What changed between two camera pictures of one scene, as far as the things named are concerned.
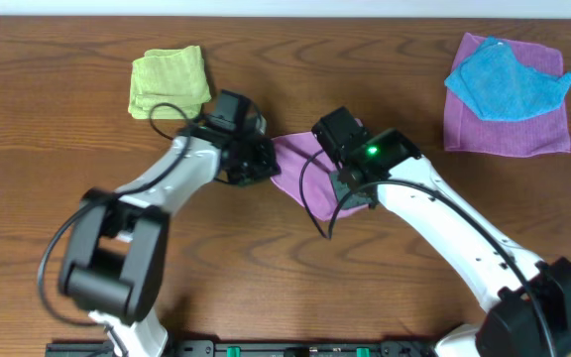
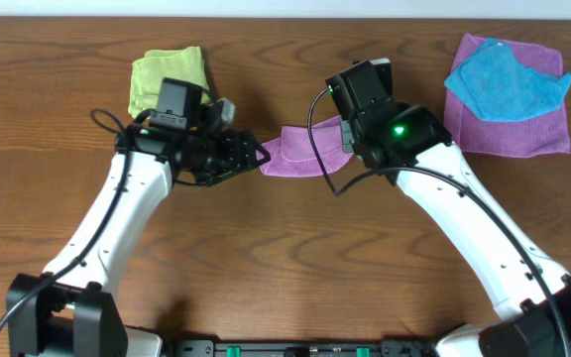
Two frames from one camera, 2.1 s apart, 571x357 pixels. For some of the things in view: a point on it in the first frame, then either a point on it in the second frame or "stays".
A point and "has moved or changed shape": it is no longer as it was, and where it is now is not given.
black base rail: [281, 348] stays
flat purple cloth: [545, 133] stays
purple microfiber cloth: [319, 185] has moved or changed shape
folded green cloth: [168, 75] stays
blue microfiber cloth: [501, 87] stays
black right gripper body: [342, 183] -> [357, 134]
